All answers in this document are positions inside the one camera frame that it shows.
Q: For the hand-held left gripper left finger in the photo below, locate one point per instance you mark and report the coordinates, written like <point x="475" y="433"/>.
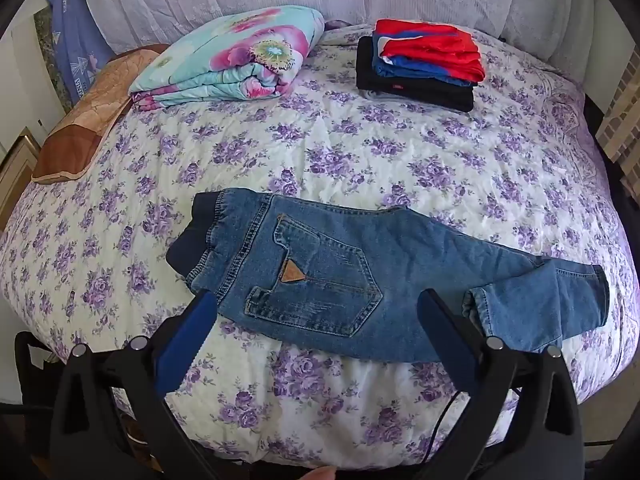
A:
<point x="184" y="342"/>

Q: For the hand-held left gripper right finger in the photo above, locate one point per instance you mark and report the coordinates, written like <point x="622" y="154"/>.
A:
<point x="450" y="332"/>

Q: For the blue denim pants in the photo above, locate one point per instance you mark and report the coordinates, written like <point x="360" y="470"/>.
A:
<point x="320" y="270"/>

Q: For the person's left hand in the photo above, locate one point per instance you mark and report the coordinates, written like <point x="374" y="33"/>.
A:
<point x="317" y="474"/>

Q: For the bed with purple floral sheet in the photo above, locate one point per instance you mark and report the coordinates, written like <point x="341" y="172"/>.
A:
<point x="400" y="160"/>

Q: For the black folded garment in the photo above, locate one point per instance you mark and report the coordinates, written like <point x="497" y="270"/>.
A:
<point x="415" y="94"/>

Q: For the brown pillow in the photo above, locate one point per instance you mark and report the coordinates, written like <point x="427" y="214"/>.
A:
<point x="85" y="115"/>

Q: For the blue folded garment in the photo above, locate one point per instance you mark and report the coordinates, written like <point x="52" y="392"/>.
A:
<point x="400" y="67"/>

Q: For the brick pattern panel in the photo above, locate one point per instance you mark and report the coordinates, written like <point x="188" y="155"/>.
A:
<point x="622" y="125"/>

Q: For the folded floral quilt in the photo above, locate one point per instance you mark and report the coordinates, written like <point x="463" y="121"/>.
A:
<point x="225" y="60"/>

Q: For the red folded garment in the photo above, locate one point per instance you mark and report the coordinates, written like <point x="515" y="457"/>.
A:
<point x="430" y="42"/>

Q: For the blue patterned pillow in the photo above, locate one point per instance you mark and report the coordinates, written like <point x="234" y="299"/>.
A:
<point x="75" y="35"/>

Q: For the wooden frame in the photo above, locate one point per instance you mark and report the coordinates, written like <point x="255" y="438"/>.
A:
<point x="17" y="170"/>

